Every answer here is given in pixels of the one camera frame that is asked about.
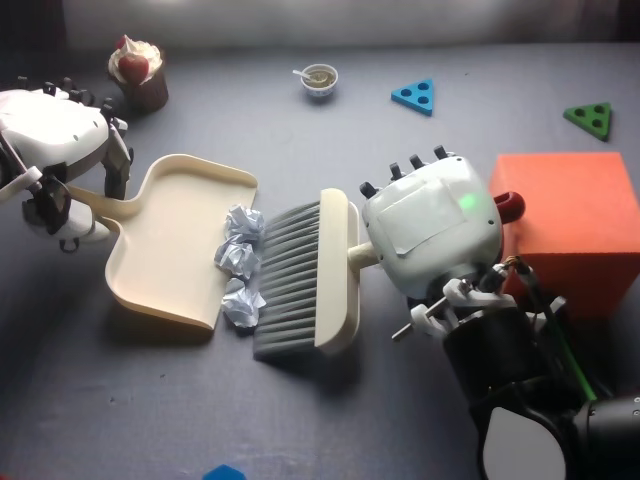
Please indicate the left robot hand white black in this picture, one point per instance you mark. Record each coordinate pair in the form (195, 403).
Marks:
(55, 130)

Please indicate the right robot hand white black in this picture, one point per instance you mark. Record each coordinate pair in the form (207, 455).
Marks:
(430, 225)

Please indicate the cream plastic dustpan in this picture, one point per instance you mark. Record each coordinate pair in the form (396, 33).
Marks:
(170, 250)

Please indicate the toy cupcake with strawberry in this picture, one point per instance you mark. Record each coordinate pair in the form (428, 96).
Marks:
(145, 90)

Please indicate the blue triangle block with holes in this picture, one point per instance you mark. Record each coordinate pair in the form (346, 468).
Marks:
(412, 98)

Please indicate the large orange foam cube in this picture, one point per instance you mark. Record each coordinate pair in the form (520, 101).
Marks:
(575, 225)

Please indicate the small bowl with spoon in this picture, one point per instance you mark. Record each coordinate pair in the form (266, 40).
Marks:
(322, 82)

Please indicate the crumpled white paper ball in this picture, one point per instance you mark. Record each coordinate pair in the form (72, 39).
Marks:
(242, 302)
(245, 222)
(235, 260)

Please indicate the green triangle block with holes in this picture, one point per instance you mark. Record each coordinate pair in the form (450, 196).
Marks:
(590, 121)

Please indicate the white backdrop sheet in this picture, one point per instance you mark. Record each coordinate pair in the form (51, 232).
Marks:
(325, 20)

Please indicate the grey table cloth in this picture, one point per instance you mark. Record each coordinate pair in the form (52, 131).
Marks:
(150, 400)

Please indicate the blue hexagonal block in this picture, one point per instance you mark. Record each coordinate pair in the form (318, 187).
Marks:
(223, 474)

